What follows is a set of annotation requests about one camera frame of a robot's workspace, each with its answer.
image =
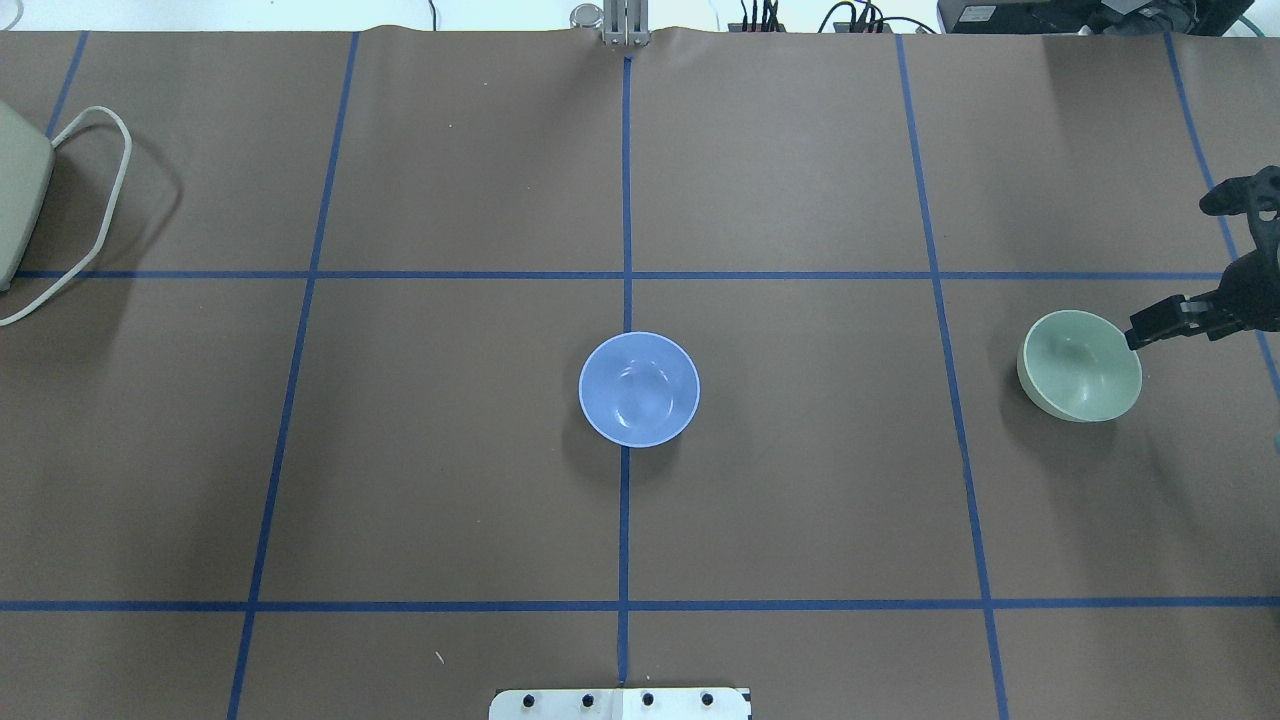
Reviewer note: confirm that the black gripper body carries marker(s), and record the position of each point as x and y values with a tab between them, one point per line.
1256	290

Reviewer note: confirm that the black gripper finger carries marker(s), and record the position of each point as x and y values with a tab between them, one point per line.
1175	316

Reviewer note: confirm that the green bowl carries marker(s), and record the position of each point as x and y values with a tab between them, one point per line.
1078	367

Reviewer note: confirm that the blue bowl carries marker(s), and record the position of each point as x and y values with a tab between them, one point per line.
639	389

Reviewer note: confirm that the small metal cylinder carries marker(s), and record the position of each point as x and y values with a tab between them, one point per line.
587	16

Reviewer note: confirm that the cream chrome toaster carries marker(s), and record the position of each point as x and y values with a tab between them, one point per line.
26	167

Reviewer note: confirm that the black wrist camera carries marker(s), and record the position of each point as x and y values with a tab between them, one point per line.
1257	199

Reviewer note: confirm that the aluminium frame post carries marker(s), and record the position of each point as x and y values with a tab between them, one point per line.
625	22

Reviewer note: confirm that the white central pillar mount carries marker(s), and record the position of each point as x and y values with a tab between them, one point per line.
623	703

